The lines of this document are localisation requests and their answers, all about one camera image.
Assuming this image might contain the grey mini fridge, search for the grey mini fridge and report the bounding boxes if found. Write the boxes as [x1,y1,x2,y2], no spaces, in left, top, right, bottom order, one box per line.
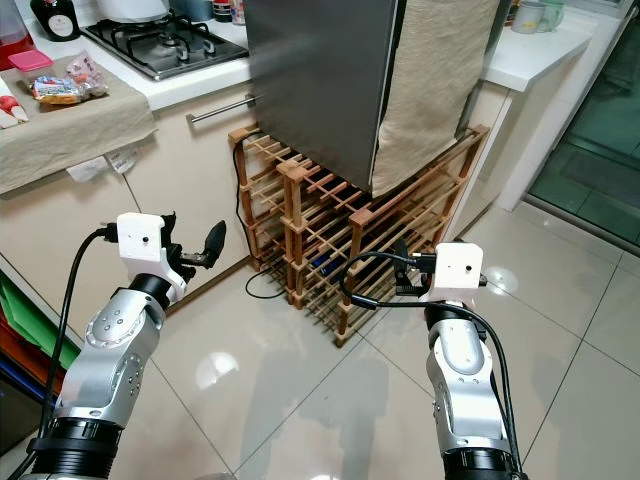
[245,0,408,196]

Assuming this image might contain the beige cloth draped over fridge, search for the beige cloth draped over fridge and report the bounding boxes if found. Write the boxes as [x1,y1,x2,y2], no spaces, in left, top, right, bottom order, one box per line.
[370,0,501,199]

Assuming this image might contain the beige kitchen cabinet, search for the beige kitchen cabinet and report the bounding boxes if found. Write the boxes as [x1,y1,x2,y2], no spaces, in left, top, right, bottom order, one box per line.
[0,0,261,321]

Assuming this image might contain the white paper tag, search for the white paper tag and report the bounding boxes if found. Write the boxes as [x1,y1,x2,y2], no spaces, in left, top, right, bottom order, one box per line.
[65,155,111,183]
[105,148,143,174]

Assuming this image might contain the wooden wine rack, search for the wooden wine rack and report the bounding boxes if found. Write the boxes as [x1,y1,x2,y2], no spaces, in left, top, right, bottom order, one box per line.
[228,122,491,349]

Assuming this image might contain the beige counter cloth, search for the beige counter cloth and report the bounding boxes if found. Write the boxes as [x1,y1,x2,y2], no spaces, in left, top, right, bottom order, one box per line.
[0,65,161,196]

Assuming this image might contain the black gas stove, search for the black gas stove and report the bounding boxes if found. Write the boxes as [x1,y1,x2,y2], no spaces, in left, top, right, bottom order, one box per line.
[80,15,251,83]

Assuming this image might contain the white green juice carton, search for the white green juice carton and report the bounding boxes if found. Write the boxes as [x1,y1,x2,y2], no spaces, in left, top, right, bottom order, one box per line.
[0,95,31,129]

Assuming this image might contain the red flat board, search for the red flat board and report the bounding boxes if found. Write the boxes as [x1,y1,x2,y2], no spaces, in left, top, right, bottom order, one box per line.
[0,315,66,393]

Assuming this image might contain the sliding glass door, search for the sliding glass door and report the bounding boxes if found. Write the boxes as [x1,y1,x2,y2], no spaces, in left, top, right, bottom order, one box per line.
[525,50,640,246]

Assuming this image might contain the pink lidded food container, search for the pink lidded food container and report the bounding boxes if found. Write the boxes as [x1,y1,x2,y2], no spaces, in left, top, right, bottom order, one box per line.
[8,48,53,73]

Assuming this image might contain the dark blue grey pot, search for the dark blue grey pot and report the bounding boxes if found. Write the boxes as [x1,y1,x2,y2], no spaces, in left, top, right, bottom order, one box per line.
[172,0,216,21]

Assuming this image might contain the white cooking pot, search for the white cooking pot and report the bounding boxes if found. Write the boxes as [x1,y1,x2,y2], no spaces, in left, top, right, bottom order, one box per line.
[93,0,171,24]

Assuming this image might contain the dark flask bottle round label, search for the dark flask bottle round label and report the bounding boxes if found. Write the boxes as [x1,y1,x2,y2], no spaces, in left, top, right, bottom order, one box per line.
[30,0,79,43]

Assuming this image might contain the grey mug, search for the grey mug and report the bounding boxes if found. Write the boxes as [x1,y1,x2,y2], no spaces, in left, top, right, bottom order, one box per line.
[510,0,548,34]

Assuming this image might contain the green mug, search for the green mug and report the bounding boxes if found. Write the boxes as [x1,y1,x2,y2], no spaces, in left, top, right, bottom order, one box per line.
[540,0,567,31]

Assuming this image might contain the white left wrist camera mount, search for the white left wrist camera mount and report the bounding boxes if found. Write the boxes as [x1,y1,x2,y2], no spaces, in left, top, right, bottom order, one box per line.
[117,212,186,301]

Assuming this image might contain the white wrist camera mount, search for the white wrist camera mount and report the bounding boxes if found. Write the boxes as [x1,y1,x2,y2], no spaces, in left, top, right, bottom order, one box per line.
[117,212,186,301]
[432,242,486,303]

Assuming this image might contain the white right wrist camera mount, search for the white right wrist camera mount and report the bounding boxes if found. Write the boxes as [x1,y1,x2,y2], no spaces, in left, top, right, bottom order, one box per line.
[432,242,486,303]

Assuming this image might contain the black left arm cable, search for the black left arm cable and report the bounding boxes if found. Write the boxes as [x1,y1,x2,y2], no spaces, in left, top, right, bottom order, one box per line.
[5,225,121,480]

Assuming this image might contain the steel drawer handle bar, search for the steel drawer handle bar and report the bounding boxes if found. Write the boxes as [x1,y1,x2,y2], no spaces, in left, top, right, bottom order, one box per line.
[187,95,254,125]

